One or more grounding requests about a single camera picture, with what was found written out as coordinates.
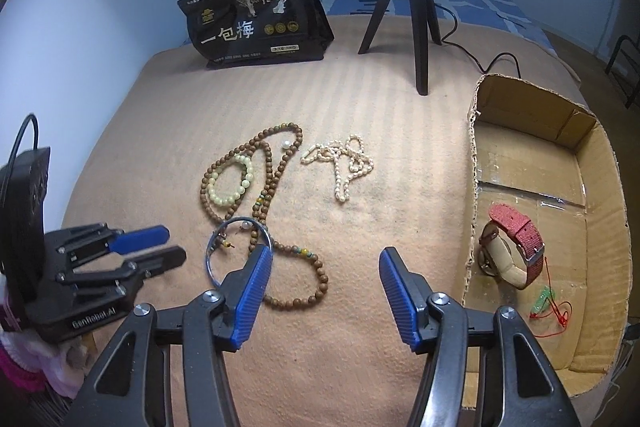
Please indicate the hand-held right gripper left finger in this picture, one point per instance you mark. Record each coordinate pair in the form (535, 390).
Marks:
(250, 297)

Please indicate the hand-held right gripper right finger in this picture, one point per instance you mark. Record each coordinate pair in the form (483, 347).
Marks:
(400, 302)

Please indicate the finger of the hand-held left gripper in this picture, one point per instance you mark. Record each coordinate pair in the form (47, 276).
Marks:
(145, 237)
(160, 257)

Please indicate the thin blue bangle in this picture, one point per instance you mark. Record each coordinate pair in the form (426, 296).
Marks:
(210, 257)

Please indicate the cardboard box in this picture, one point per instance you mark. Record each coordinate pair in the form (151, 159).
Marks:
(595, 217)

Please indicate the black printed snack bag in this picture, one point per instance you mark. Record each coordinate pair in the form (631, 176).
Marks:
(255, 17)

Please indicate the black tripod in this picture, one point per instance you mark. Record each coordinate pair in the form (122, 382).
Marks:
(420, 32)

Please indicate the blue patterned bed sheet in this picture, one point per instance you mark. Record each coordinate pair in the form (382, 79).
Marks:
(470, 2)

